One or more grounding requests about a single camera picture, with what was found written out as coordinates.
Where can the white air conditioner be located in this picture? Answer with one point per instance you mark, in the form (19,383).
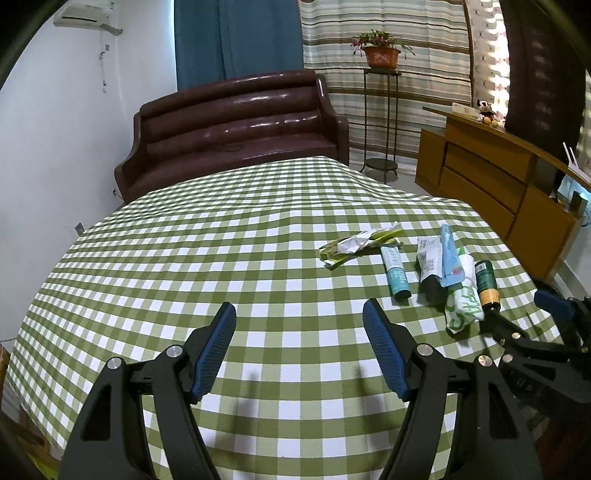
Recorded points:
(91,15)

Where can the white green plastic pouch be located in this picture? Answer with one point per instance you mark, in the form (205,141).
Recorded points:
(463,305)

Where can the striped curtain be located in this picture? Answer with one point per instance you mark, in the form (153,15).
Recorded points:
(439,73)

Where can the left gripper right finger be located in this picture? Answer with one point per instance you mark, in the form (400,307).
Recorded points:
(421,376)

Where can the green white wrapper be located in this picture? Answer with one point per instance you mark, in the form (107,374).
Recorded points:
(338,252)

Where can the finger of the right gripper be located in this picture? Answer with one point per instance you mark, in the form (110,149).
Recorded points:
(531,354)
(571,316)

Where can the black metal plant stand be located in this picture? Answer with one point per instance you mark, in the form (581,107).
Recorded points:
(385,161)

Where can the small dark box on cabinet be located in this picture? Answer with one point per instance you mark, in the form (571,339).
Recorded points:
(578,204)

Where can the white flat box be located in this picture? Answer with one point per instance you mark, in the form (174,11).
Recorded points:
(465,110)

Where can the potted plant terracotta pot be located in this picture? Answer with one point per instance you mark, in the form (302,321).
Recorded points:
(381,48)

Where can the white wifi router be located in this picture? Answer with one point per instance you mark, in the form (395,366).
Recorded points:
(574,170)

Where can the light blue toothpaste tube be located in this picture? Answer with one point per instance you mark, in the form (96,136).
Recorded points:
(452,269)

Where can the dark purple curtain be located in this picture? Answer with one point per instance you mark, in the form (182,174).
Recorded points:
(547,80)

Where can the patterned beige curtain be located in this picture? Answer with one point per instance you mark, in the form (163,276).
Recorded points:
(490,54)

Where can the dark red leather sofa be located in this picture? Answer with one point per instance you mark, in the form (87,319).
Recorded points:
(228,125)

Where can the blue curtain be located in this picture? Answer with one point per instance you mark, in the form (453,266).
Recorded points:
(222,40)

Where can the Mickey Mouse plush toy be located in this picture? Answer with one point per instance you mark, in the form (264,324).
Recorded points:
(487,115)

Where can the green checkered tablecloth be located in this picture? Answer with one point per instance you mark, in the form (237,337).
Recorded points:
(300,393)

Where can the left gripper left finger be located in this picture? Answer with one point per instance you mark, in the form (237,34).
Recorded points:
(178,378)

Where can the green spray bottle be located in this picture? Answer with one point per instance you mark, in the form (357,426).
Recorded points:
(487,285)

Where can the white grey tube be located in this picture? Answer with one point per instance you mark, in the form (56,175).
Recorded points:
(429,258)

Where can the wooden TV cabinet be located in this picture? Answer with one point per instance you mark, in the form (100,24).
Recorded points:
(508,181)

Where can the teal white tube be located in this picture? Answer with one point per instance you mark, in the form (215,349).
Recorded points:
(395,272)

